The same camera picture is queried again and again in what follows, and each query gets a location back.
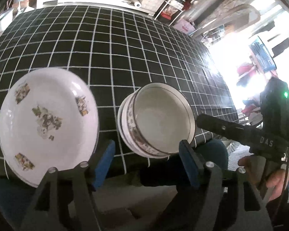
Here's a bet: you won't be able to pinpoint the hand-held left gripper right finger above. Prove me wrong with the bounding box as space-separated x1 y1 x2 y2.
156 140 274 231

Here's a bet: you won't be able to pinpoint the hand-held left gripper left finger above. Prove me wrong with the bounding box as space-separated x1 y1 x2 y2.
22 140 116 231

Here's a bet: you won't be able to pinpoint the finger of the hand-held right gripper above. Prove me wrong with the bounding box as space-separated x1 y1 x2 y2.
196 114 264 148

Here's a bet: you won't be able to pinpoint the white bowl with patterned band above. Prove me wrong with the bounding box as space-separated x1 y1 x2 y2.
126 82 196 156

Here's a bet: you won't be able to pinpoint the small white printed plate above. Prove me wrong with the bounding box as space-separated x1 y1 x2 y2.
0 67 99 182

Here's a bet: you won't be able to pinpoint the person's right hand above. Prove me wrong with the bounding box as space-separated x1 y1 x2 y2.
238 155 289 201

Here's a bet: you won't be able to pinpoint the person's right leg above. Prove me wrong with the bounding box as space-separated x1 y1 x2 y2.
195 140 229 174

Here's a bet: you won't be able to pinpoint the person's leg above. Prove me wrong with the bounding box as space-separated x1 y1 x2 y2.
195 140 229 174
0 177 46 223

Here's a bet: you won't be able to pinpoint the pink hanging clothes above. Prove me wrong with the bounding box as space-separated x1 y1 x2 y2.
236 62 259 85

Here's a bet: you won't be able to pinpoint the blue plastic crate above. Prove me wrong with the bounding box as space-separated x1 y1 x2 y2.
249 36 278 72

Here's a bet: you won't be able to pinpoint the person's left leg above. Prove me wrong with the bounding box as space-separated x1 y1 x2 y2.
0 177 46 223

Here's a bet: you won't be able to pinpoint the pink storage box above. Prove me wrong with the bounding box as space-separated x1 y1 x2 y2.
173 19 196 35

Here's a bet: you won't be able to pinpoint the wooden chair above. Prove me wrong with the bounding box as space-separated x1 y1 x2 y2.
200 3 262 44

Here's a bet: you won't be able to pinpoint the black white checkered tablecloth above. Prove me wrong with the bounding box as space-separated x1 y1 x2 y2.
0 5 239 181

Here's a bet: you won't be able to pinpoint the white plastic bin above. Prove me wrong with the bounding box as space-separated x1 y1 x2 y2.
0 8 15 32

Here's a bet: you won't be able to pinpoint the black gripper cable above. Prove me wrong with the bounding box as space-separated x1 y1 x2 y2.
271 147 289 223

